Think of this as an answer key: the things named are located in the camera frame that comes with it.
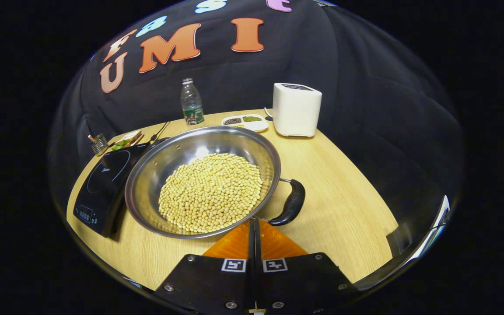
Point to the black induction cooktop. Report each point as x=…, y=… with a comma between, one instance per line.
x=103, y=183

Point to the pile of soybeans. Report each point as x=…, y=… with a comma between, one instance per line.
x=210, y=192

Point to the clear plastic water bottle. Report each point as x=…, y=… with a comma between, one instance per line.
x=191, y=105

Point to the stainless steel pot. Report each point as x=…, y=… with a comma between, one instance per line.
x=182, y=151

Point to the black backdrop cloth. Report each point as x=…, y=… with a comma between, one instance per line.
x=365, y=87

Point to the white toaster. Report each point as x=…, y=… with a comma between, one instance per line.
x=296, y=111

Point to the white divided plate with beans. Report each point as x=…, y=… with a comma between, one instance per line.
x=252, y=124

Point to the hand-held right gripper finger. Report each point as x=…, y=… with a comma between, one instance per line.
x=258, y=280
x=250, y=280

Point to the sandwich on small plate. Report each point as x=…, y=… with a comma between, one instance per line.
x=127, y=139

